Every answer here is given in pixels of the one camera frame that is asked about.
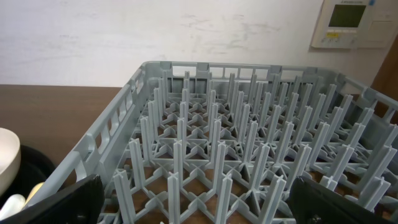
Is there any round black tray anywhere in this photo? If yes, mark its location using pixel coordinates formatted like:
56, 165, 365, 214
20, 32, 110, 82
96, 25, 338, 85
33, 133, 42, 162
1, 145, 55, 207

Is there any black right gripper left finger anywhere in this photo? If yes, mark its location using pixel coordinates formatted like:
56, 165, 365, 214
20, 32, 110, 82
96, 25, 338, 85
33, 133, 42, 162
1, 174, 104, 224

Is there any white wall control panel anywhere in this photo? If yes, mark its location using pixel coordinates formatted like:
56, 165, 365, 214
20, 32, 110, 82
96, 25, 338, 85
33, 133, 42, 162
310, 0, 397, 49

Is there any yellow plastic spoon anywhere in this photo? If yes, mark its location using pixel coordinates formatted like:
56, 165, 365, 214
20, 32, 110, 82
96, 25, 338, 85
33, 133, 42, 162
25, 182, 44, 205

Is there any large cream bowl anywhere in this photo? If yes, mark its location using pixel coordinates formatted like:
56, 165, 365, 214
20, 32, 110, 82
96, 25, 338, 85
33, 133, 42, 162
1, 128, 21, 195

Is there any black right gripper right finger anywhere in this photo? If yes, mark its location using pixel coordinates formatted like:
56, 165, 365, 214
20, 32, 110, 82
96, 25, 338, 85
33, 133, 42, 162
287, 176, 392, 224

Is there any grey plastic dishwasher rack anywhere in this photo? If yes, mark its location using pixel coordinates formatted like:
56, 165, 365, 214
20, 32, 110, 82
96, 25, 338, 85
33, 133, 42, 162
27, 62, 397, 223

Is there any white plastic spoon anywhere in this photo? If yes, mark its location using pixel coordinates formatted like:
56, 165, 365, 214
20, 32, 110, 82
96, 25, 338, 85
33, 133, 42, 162
0, 194, 25, 220

